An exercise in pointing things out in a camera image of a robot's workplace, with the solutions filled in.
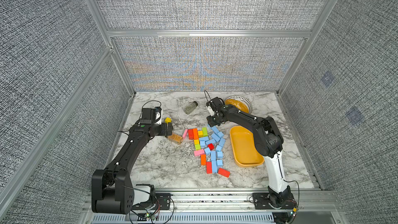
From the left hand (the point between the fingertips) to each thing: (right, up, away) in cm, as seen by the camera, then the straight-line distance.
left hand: (166, 125), depth 86 cm
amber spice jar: (+4, -8, +6) cm, 11 cm away
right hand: (+26, +4, +13) cm, 29 cm away
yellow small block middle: (+19, -6, +9) cm, 22 cm away
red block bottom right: (+31, -24, -4) cm, 39 cm away
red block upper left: (+13, -6, +9) cm, 17 cm away
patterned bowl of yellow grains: (+47, +13, +20) cm, 53 cm away
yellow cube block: (-3, +1, +16) cm, 17 cm away
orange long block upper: (+16, -6, +10) cm, 19 cm away
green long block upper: (+22, -5, +11) cm, 25 cm away
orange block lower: (+20, -19, +1) cm, 28 cm away
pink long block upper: (+9, -7, +9) cm, 14 cm away
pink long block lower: (+18, -16, +3) cm, 24 cm away
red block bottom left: (+23, -22, -2) cm, 32 cm away
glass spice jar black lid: (+12, +10, +20) cm, 26 cm away
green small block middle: (+17, -13, +4) cm, 22 cm away
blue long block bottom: (+26, -22, -2) cm, 34 cm away
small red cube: (+25, -13, +4) cm, 28 cm away
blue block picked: (+28, -4, +12) cm, 31 cm away
